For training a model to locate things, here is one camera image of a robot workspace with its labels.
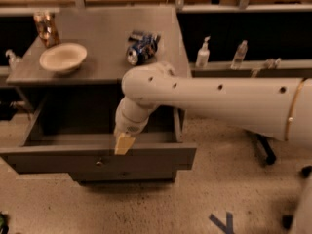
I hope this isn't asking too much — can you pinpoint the grey drawer cabinet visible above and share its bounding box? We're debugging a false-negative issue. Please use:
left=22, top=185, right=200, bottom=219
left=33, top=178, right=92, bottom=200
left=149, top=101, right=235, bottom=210
left=5, top=5, right=192, bottom=180

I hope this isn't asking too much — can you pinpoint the grey lower drawer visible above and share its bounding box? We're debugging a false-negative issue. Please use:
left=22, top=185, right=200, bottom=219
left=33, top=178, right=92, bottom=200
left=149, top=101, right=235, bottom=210
left=69, top=171, right=176, bottom=182

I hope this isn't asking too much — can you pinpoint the clear pump bottle left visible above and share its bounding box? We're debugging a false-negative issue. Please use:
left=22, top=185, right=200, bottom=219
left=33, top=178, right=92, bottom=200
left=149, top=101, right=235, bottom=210
left=5, top=49, right=21, bottom=70

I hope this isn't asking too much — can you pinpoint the dark snack packet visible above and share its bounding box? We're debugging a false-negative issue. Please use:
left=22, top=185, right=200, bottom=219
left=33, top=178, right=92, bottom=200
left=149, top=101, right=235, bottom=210
left=128, top=30, right=161, bottom=42

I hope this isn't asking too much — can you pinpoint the crushed orange soda can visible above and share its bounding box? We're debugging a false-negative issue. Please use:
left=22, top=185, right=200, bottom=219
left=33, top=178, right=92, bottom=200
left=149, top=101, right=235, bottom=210
left=33, top=11, right=60, bottom=48

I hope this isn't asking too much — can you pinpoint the blue tape floor marker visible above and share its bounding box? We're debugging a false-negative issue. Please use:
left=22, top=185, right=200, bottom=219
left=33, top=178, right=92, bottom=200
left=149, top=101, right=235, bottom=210
left=209, top=212, right=234, bottom=234

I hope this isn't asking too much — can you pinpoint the grey drawer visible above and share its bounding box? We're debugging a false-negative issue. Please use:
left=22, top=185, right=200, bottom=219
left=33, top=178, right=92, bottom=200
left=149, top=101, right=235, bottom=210
left=69, top=171, right=176, bottom=182
left=1, top=97, right=197, bottom=174

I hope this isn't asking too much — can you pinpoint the blue pepsi can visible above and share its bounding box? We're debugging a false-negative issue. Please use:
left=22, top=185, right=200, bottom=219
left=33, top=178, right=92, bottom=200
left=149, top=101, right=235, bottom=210
left=126, top=36, right=158, bottom=66

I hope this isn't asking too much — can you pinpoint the black stand leg frame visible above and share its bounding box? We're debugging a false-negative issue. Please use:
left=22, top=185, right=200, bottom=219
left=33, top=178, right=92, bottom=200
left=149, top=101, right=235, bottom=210
left=254, top=134, right=277, bottom=166

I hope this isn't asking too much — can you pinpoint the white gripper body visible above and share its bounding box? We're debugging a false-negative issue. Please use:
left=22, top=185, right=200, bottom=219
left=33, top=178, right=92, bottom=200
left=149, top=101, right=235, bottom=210
left=114, top=97, right=158, bottom=136

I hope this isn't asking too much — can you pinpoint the grey top drawer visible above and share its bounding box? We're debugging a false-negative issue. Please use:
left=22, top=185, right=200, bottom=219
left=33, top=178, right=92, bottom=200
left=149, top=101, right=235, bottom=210
left=1, top=97, right=197, bottom=174

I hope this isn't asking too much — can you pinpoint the white pump bottle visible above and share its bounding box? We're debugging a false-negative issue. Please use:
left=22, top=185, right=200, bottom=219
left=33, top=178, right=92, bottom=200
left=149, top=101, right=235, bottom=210
left=195, top=36, right=210, bottom=68

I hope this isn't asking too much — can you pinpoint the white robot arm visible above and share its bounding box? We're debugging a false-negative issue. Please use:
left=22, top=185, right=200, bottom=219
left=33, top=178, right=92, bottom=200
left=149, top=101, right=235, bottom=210
left=114, top=62, right=312, bottom=155

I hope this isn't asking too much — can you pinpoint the crumpled plastic wrapper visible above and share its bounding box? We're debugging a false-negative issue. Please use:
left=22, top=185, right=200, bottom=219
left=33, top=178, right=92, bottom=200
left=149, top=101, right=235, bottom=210
left=251, top=58, right=282, bottom=77

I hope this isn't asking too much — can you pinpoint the grey ledge shelf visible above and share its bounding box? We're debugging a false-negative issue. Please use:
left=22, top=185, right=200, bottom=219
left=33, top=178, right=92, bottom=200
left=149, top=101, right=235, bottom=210
left=189, top=59, right=312, bottom=79

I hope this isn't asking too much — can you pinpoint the black chair base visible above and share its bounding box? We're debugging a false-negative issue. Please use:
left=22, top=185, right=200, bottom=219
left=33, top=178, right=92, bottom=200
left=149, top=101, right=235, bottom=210
left=281, top=165, right=312, bottom=231

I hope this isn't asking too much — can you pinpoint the white bowl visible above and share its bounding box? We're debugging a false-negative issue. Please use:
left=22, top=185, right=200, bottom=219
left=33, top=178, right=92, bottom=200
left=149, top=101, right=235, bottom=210
left=39, top=43, right=88, bottom=73

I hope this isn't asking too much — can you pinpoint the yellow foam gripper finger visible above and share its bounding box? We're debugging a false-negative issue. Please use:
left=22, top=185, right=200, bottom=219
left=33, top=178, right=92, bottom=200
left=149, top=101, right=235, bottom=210
left=114, top=133, right=136, bottom=155

